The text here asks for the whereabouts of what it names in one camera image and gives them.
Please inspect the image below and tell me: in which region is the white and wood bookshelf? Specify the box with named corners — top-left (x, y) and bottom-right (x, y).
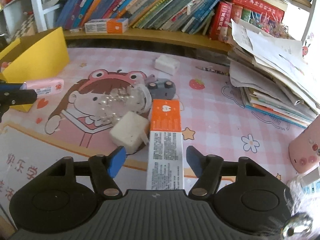
top-left (0, 0), bottom-right (313, 53)

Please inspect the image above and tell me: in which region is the yellow cardboard box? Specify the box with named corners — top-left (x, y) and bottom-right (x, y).
top-left (0, 27), bottom-right (70, 112)

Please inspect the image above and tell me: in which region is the white and orange toothpaste box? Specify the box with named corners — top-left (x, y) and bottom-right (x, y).
top-left (84, 18), bottom-right (129, 34)

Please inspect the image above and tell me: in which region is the grey toy car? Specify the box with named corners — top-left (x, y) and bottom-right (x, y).
top-left (146, 79), bottom-right (175, 100)

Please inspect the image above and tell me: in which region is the fluffy lilac bell charm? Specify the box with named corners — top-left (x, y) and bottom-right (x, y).
top-left (281, 175), bottom-right (320, 240)

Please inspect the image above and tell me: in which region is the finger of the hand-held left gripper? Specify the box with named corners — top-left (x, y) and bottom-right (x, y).
top-left (0, 79), bottom-right (38, 123)

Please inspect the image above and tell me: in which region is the clear pearl bead pouch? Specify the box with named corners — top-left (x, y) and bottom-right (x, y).
top-left (96, 84), bottom-right (152, 125)

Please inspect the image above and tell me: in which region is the pink printed desk mat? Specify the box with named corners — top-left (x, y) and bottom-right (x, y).
top-left (0, 47), bottom-right (320, 230)

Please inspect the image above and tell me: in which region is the stack of papers and booklets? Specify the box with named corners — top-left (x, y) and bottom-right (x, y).
top-left (227, 19), bottom-right (320, 129)

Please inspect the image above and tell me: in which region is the cartoon wall sticker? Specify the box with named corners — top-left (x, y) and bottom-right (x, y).
top-left (301, 32), bottom-right (315, 58)

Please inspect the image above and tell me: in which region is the white speckled cube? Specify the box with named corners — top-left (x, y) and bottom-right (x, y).
top-left (109, 111), bottom-right (150, 153)

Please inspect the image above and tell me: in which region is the white charger plug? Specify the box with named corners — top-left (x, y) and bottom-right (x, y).
top-left (154, 54), bottom-right (181, 75)

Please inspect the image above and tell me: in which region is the orange and white carton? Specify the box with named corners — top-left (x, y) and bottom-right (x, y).
top-left (146, 99), bottom-right (186, 191)

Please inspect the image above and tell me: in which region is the pink cylinder container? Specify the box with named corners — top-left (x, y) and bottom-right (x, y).
top-left (289, 115), bottom-right (320, 173)

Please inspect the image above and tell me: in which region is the red thick book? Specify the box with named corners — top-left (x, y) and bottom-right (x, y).
top-left (231, 0), bottom-right (285, 20)

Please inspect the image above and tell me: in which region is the patterned pencil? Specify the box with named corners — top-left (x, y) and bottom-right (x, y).
top-left (196, 66), bottom-right (230, 76)

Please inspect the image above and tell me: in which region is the wooden chessboard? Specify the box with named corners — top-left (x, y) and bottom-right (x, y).
top-left (12, 14), bottom-right (37, 37)

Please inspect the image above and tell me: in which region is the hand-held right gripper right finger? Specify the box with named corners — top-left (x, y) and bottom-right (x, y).
top-left (186, 145), bottom-right (272, 197)

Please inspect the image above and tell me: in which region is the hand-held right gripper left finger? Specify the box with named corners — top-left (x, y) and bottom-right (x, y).
top-left (46, 145), bottom-right (127, 197)

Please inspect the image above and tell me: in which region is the row of colourful books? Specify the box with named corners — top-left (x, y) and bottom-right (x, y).
top-left (56, 0), bottom-right (233, 40)

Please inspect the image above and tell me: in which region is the pink slim box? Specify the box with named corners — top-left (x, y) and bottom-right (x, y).
top-left (21, 78), bottom-right (65, 96)

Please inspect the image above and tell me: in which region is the pile of colourful trinkets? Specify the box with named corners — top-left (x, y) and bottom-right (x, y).
top-left (250, 15), bottom-right (288, 38)

